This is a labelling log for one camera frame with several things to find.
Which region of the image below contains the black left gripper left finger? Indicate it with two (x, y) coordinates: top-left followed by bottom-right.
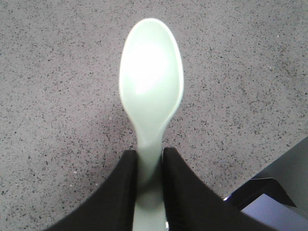
(47, 150), (137, 231)

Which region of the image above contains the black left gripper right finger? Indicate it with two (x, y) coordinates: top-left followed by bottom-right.
(163, 148), (272, 231)

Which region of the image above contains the pale green plastic spoon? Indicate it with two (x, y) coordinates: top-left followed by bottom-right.
(119, 18), (183, 231)

